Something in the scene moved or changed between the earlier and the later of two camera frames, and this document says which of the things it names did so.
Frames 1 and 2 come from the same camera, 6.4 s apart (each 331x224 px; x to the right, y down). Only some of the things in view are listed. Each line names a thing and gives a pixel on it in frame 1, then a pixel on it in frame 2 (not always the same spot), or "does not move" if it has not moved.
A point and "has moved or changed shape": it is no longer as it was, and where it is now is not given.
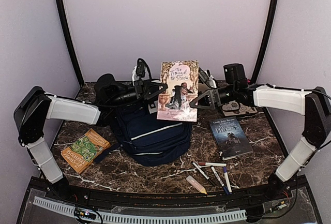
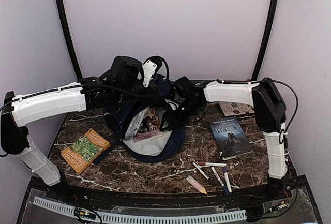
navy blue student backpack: [148, 140] has moved or changed shape
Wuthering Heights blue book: [230, 138] does not move
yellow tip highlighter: [196, 184] does not move
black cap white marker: [201, 170] does not move
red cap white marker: [212, 164] does not move
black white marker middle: [221, 183] does not move
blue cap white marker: [226, 175] does not move
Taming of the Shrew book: [181, 77] → [149, 128]
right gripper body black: [220, 100] → [181, 118]
